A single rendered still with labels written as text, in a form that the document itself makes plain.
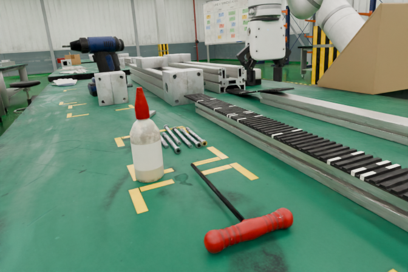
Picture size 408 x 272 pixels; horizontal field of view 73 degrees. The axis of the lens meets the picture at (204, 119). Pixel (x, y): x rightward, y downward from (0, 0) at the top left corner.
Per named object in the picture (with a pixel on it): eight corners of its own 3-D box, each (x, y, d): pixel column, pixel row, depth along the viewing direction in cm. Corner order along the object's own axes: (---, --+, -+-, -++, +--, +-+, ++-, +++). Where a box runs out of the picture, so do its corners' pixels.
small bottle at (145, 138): (139, 170, 38) (128, 85, 35) (166, 169, 38) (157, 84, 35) (132, 184, 34) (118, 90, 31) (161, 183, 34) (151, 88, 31)
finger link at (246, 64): (244, 60, 70) (245, 86, 72) (255, 59, 71) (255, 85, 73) (238, 60, 73) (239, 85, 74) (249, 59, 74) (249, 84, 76)
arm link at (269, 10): (258, 4, 65) (258, 17, 66) (288, 3, 68) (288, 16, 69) (240, 9, 73) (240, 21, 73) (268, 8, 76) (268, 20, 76)
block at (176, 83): (212, 100, 82) (210, 68, 80) (172, 106, 78) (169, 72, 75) (201, 96, 90) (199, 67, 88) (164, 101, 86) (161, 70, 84)
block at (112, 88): (136, 101, 88) (133, 71, 86) (99, 106, 84) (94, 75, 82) (132, 97, 97) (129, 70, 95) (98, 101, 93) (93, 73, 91)
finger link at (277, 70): (280, 57, 74) (280, 82, 75) (289, 56, 75) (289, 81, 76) (272, 57, 76) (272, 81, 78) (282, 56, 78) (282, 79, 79)
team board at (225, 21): (201, 82, 721) (196, 3, 670) (214, 80, 754) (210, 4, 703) (248, 85, 615) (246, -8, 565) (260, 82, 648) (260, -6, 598)
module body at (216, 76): (245, 90, 96) (244, 65, 94) (219, 93, 93) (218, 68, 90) (178, 74, 168) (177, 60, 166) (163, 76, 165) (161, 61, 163)
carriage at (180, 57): (191, 66, 146) (190, 53, 144) (171, 68, 142) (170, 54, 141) (182, 65, 161) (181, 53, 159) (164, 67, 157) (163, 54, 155)
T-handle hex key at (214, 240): (297, 229, 24) (297, 212, 24) (209, 260, 21) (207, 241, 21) (220, 163, 38) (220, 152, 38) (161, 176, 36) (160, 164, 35)
